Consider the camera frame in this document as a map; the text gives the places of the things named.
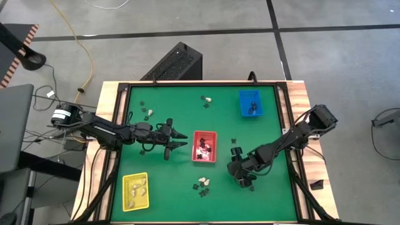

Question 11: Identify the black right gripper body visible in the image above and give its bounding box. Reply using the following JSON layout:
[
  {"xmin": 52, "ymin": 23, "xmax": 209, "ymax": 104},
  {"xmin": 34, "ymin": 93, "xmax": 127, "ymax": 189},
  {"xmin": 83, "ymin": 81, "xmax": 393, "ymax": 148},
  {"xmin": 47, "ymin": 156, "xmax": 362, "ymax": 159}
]
[{"xmin": 227, "ymin": 146, "xmax": 260, "ymax": 188}]

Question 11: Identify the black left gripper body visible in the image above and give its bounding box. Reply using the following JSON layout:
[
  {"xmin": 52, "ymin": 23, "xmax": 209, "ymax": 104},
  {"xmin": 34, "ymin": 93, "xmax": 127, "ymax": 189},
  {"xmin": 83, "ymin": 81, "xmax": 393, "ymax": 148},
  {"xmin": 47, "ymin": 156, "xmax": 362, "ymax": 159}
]
[{"xmin": 152, "ymin": 118, "xmax": 174, "ymax": 161}]

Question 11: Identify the red plastic basket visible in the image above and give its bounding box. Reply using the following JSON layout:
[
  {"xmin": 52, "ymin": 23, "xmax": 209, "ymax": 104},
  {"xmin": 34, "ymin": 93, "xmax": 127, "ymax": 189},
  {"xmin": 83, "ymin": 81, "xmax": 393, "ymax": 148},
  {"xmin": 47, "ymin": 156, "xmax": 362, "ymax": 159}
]
[{"xmin": 191, "ymin": 130, "xmax": 218, "ymax": 164}]

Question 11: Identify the green table mat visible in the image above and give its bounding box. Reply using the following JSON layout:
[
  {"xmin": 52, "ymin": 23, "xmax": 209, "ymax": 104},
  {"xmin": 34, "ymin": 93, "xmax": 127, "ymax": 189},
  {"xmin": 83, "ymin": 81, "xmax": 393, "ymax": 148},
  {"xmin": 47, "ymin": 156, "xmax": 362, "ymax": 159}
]
[{"xmin": 111, "ymin": 86, "xmax": 298, "ymax": 223}]

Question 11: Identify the yellow plastic basket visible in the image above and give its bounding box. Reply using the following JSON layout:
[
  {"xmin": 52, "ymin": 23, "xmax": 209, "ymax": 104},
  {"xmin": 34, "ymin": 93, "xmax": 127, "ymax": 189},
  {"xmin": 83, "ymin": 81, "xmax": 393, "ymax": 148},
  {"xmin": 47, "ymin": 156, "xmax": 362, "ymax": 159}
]
[{"xmin": 122, "ymin": 172, "xmax": 150, "ymax": 213}]

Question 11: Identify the blue plastic basket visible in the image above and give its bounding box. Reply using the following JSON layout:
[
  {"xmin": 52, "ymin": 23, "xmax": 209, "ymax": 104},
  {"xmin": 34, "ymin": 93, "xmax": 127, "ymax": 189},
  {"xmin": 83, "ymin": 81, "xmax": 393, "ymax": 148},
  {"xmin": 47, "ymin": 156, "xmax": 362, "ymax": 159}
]
[{"xmin": 239, "ymin": 89, "xmax": 264, "ymax": 119}]

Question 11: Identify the black computer tower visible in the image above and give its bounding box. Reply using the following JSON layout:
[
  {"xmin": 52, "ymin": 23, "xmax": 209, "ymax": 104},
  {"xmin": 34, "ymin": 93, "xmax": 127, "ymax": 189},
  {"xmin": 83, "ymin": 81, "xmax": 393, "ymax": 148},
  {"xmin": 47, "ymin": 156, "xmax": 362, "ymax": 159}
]
[{"xmin": 140, "ymin": 41, "xmax": 203, "ymax": 81}]

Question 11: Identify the black wedge block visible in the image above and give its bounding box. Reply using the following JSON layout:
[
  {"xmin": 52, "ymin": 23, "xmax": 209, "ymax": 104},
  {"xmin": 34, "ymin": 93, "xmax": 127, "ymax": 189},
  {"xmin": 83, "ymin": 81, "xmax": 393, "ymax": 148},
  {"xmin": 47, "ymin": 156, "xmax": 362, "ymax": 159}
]
[{"xmin": 309, "ymin": 179, "xmax": 325, "ymax": 191}]

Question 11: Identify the black beam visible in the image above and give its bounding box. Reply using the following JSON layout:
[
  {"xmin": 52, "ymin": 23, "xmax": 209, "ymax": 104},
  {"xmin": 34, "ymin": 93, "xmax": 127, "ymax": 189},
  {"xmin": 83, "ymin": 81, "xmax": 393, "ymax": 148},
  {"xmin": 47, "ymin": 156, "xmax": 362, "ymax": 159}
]
[{"xmin": 17, "ymin": 151, "xmax": 83, "ymax": 183}]

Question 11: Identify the grey cabinet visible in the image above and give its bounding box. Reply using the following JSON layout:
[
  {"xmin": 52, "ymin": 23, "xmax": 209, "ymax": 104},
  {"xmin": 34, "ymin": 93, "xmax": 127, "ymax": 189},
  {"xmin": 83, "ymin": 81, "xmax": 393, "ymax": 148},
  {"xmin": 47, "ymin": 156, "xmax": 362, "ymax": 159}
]
[{"xmin": 0, "ymin": 83, "xmax": 35, "ymax": 174}]

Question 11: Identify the grey floor device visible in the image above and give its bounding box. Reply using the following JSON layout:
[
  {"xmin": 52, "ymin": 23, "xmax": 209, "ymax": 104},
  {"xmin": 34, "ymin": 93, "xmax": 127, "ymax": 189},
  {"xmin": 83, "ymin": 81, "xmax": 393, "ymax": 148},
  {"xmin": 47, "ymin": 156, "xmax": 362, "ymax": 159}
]
[{"xmin": 371, "ymin": 109, "xmax": 400, "ymax": 128}]

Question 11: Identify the black stand base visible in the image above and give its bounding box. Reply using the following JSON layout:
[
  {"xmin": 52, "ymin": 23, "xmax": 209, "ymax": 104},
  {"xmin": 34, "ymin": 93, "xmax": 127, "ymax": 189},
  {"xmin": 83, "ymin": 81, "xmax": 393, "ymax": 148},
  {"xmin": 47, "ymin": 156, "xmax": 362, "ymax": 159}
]
[{"xmin": 0, "ymin": 22, "xmax": 48, "ymax": 71}]

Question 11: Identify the grey platform striped edge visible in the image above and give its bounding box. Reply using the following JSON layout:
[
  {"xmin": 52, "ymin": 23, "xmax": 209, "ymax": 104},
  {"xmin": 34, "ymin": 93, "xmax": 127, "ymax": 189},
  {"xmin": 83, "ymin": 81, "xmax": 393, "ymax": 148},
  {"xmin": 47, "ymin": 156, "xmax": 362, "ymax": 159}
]
[{"xmin": 0, "ymin": 24, "xmax": 40, "ymax": 89}]

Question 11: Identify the black cable hook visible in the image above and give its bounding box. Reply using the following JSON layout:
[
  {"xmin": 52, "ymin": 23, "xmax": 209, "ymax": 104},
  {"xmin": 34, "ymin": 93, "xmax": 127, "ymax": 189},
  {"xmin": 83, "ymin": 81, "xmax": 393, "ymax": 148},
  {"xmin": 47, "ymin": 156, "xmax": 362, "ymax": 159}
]
[{"xmin": 247, "ymin": 71, "xmax": 259, "ymax": 86}]

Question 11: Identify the yellow extension cable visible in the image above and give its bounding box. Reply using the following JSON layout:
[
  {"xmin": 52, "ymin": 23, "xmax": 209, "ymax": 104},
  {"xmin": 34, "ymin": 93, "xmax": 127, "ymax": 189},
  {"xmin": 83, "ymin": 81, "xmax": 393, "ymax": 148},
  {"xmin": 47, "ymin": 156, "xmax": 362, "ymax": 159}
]
[{"xmin": 49, "ymin": 0, "xmax": 94, "ymax": 106}]

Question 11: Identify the black floor cable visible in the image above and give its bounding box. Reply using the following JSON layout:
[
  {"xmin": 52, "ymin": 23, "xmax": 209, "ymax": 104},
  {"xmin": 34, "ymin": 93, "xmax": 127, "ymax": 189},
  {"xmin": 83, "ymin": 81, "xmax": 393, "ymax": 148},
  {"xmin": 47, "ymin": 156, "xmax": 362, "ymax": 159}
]
[{"xmin": 32, "ymin": 64, "xmax": 98, "ymax": 112}]

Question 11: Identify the black device cable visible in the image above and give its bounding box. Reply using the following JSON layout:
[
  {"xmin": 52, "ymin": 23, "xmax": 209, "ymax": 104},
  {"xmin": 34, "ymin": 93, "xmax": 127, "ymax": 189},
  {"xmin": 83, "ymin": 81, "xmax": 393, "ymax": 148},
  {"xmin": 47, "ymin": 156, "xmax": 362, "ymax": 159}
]
[{"xmin": 371, "ymin": 107, "xmax": 400, "ymax": 162}]

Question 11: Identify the white floor cable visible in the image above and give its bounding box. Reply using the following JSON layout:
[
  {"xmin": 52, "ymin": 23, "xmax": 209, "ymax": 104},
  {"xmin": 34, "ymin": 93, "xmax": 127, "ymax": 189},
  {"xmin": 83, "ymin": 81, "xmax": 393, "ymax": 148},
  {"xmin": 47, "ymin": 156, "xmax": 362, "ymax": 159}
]
[{"xmin": 83, "ymin": 0, "xmax": 131, "ymax": 10}]

